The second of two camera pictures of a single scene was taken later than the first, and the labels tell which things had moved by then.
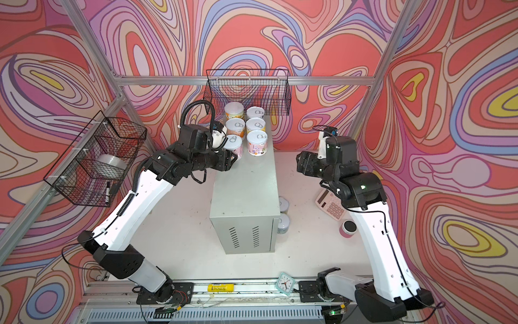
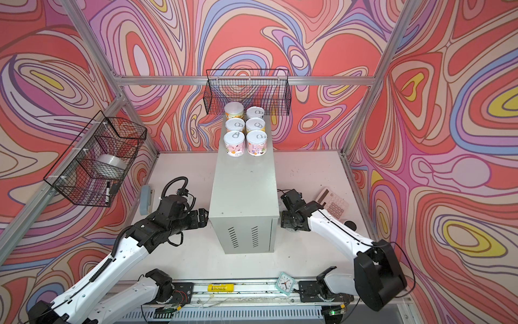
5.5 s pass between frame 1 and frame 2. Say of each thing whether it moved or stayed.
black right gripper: moved
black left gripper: moved
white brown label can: stayed
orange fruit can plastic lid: stayed
